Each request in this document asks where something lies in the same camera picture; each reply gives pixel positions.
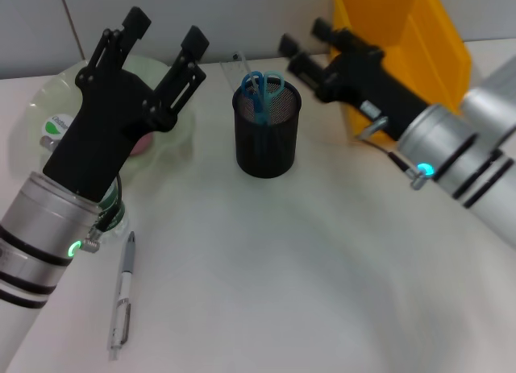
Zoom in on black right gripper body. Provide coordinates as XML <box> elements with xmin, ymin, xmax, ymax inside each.
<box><xmin>317</xmin><ymin>49</ymin><xmax>433</xmax><ymax>143</ymax></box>

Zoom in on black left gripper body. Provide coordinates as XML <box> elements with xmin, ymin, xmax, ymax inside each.
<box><xmin>42</xmin><ymin>65</ymin><xmax>181</xmax><ymax>204</ymax></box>

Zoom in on pink peach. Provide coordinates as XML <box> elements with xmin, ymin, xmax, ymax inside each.
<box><xmin>128</xmin><ymin>131</ymin><xmax>155</xmax><ymax>159</ymax></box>

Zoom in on clear green-label water bottle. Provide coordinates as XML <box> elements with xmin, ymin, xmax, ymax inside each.
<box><xmin>40</xmin><ymin>114</ymin><xmax>129</xmax><ymax>245</ymax></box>

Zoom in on transparent plastic ruler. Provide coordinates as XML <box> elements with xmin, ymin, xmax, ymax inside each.
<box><xmin>220</xmin><ymin>50</ymin><xmax>253</xmax><ymax>94</ymax></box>

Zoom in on blue plastic scissors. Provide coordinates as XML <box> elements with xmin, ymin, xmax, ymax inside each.
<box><xmin>240</xmin><ymin>69</ymin><xmax>286</xmax><ymax>126</ymax></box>

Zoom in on grey clear ballpoint pen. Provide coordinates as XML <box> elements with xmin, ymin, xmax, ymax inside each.
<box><xmin>106</xmin><ymin>230</ymin><xmax>137</xmax><ymax>361</ymax></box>

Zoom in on pale green glass fruit plate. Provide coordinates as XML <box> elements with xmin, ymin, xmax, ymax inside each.
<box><xmin>27</xmin><ymin>54</ymin><xmax>198</xmax><ymax>180</ymax></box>

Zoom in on black mesh pen holder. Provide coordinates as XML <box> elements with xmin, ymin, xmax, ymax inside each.
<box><xmin>232</xmin><ymin>81</ymin><xmax>303</xmax><ymax>179</ymax></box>

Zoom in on yellow plastic bin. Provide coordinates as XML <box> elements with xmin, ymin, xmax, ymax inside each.
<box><xmin>330</xmin><ymin>0</ymin><xmax>472</xmax><ymax>143</ymax></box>

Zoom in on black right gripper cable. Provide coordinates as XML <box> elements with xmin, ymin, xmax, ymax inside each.
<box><xmin>354</xmin><ymin>117</ymin><xmax>436</xmax><ymax>191</ymax></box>

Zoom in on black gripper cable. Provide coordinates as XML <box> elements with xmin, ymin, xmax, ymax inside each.
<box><xmin>354</xmin><ymin>117</ymin><xmax>436</xmax><ymax>191</ymax></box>
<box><xmin>80</xmin><ymin>173</ymin><xmax>124</xmax><ymax>255</ymax></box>

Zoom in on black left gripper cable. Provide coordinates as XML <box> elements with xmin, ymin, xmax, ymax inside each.
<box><xmin>80</xmin><ymin>173</ymin><xmax>124</xmax><ymax>255</ymax></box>

